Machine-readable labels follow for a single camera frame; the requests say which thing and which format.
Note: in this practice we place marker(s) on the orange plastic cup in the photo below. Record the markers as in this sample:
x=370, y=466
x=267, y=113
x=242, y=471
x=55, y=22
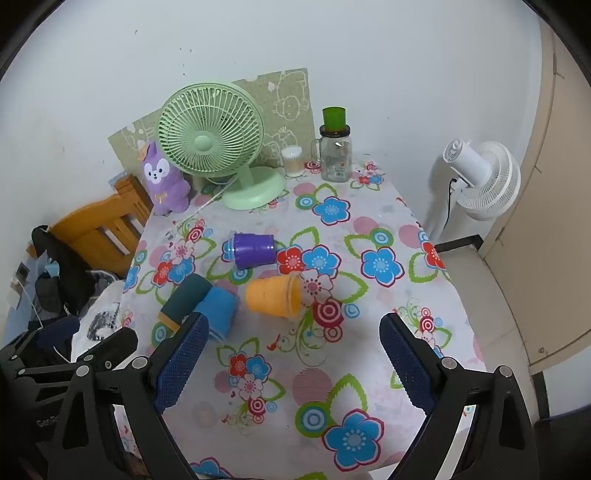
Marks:
x=268, y=295

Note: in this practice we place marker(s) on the blue plastic cup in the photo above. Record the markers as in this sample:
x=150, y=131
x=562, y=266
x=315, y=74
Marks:
x=219, y=307

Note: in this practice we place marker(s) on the white standing fan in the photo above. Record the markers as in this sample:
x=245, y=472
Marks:
x=489, y=180

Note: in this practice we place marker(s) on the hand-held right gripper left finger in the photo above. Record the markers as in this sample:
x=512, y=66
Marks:
x=182, y=360

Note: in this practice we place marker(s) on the cotton swab container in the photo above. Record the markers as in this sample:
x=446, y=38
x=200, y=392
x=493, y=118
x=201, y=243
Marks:
x=293, y=161

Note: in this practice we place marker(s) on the green cartoon print board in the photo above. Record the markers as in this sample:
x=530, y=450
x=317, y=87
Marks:
x=286, y=106

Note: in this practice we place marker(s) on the wall socket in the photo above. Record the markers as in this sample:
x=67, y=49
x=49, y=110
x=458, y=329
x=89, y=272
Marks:
x=21, y=272

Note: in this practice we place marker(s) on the black white patterned cloth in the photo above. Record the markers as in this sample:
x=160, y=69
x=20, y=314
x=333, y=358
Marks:
x=101, y=318

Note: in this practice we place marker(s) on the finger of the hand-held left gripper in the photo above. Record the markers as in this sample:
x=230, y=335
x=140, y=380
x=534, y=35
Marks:
x=115, y=346

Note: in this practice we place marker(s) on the green desk fan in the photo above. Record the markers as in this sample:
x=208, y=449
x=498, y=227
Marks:
x=207, y=143

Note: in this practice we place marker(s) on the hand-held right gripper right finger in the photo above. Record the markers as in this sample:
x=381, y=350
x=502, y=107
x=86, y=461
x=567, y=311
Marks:
x=406, y=364

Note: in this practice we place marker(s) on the dark teal cup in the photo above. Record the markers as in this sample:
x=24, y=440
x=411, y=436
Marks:
x=184, y=295

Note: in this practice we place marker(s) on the floral tablecloth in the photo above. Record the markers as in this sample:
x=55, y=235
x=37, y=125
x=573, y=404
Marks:
x=369, y=323

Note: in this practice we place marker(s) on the dark clothes pile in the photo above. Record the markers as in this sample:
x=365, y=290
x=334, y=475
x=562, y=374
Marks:
x=69, y=272

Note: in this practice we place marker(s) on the dark blue cloth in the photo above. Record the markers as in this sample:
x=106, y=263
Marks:
x=55, y=337

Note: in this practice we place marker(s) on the wooden chair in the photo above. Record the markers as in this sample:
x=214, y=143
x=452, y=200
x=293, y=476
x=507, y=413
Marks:
x=92, y=226

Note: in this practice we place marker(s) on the beige door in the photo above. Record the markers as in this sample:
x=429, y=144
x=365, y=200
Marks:
x=554, y=230

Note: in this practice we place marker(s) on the purple plush toy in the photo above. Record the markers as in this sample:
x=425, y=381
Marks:
x=164, y=184

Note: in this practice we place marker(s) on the green plastic cup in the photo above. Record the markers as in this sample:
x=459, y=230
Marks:
x=334, y=117

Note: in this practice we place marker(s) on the purple plastic cup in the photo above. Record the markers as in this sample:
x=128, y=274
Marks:
x=254, y=249

